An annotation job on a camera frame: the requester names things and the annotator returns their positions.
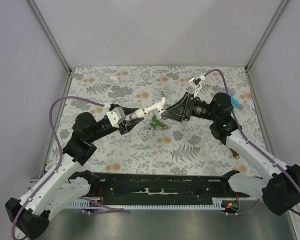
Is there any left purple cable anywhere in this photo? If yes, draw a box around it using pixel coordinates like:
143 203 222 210
11 96 126 238

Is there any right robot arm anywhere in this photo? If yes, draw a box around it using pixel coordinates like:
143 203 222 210
161 92 300 216

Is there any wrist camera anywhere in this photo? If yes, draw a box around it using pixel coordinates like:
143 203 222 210
188 74 206 97
106 107 126 128

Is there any white slotted cable duct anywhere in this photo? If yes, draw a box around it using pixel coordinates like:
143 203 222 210
66 198 226 211

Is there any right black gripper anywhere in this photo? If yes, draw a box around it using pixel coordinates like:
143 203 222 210
161 92 218 123

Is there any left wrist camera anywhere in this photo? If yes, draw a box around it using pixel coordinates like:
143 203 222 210
106 107 126 128

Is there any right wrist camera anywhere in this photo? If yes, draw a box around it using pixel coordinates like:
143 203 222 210
188 74 206 97

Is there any blue faucet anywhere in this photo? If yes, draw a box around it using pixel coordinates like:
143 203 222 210
229 94 243 110

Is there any white pipe elbow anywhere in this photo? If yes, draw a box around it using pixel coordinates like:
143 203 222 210
109 76 120 84

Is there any brown faucet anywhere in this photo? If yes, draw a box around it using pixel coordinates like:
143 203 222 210
230 148 240 159

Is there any green faucet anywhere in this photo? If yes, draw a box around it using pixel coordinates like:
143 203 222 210
148 115 169 130

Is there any white chrome faucet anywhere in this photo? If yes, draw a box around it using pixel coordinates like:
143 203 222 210
142 91 166 119

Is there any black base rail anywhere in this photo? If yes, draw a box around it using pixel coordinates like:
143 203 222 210
67 171 251 205

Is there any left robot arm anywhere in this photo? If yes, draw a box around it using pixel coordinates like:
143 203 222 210
5 104 149 240

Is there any floral table mat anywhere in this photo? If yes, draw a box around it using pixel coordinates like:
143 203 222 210
44 66 264 176

